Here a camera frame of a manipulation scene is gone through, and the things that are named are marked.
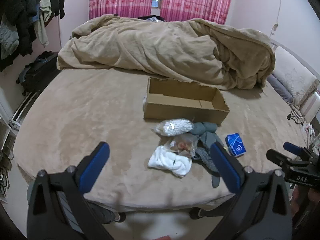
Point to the small blue box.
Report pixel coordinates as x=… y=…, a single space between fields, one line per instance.
x=235 y=145

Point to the white socks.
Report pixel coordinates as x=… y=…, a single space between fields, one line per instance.
x=170 y=162

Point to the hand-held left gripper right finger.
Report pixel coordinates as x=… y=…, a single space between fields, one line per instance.
x=225 y=165

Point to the cardboard box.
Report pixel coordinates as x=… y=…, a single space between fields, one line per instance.
x=175 y=110

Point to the grey pillow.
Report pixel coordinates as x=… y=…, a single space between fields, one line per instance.
x=280 y=88

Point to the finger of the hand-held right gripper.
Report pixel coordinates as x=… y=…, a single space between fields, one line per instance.
x=275 y=155
x=292 y=148

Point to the grey hanging garment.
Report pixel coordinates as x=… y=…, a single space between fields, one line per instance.
x=7 y=41

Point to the cream hanging shirt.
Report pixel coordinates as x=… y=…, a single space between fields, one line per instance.
x=43 y=20

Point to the plain grey glove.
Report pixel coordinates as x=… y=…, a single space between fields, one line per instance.
x=207 y=132

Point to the black fleece jacket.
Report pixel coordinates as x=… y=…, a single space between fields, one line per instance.
x=26 y=10

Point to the bed with beige sheet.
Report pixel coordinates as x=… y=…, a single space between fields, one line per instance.
x=87 y=130

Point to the beige fleece blanket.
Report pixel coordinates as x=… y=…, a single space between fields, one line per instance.
x=162 y=47

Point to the white embroidered pillow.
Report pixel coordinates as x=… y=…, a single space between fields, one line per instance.
x=295 y=75

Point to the dotted grey glove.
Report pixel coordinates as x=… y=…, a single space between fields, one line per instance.
x=208 y=165

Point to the clear plastic snack bag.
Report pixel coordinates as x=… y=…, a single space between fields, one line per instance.
x=183 y=145

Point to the dark bag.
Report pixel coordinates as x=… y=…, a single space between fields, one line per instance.
x=151 y=19

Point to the white headboard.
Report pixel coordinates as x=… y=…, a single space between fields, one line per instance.
x=312 y=105

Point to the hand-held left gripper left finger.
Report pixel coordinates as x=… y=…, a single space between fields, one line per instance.
x=96 y=165

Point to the bag of cotton swabs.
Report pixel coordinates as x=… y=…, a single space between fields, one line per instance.
x=175 y=127

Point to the person's right hand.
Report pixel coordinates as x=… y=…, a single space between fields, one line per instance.
x=314 y=195

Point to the black suitcase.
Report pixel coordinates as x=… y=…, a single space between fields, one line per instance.
x=37 y=72

